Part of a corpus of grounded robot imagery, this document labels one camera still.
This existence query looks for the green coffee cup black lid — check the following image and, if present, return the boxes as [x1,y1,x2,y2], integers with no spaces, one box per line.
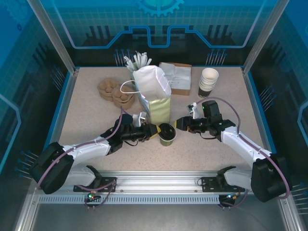
[158,122,178,147]

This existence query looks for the gold green paper bag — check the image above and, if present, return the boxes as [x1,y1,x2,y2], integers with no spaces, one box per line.
[120,64,180,126]

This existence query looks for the brown pulp cup carrier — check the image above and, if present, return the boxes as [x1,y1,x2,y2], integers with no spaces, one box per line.
[97,78,135,105]

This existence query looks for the brown cardboard napkin box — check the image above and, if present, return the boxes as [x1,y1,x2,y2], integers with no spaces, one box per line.
[158,62,193,96]

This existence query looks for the paper cup stack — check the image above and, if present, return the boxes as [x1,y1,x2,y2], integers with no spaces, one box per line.
[198,67,219,99]

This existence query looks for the white paper napkins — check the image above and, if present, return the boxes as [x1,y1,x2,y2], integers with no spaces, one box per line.
[159,63,193,90]

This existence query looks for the white wrapped straws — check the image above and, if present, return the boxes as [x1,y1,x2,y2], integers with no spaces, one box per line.
[124,51,152,73]

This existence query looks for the small LED circuit board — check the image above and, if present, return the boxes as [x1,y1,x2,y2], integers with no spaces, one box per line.
[87,191,101,202]
[226,192,241,202]

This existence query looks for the thin black right gripper cable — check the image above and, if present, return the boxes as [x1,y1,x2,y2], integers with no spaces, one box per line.
[199,131,218,140]

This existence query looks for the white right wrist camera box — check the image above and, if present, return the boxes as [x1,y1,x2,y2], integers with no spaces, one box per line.
[187,102,200,120]

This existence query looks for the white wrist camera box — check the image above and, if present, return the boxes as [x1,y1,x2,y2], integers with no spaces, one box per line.
[187,102,200,120]
[131,111,147,127]

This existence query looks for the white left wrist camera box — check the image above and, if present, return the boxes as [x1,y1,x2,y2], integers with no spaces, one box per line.
[131,111,147,127]

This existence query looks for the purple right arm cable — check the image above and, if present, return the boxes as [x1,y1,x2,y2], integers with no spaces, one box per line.
[196,96,291,200]

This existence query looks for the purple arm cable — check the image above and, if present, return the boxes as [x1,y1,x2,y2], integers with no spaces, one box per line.
[196,96,291,200]
[36,107,128,191]

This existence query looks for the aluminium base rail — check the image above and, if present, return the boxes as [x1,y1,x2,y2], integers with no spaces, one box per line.
[31,169,283,195]

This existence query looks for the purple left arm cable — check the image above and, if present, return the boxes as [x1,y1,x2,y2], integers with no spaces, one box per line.
[36,107,128,191]

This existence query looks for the slotted metal cable duct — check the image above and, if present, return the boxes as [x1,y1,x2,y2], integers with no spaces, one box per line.
[38,194,221,205]

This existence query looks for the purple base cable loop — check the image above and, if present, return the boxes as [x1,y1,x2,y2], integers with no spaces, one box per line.
[218,190,248,210]
[84,181,118,210]

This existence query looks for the aluminium frame post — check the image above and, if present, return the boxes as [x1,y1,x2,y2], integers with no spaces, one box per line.
[26,0,79,74]
[242,0,286,75]

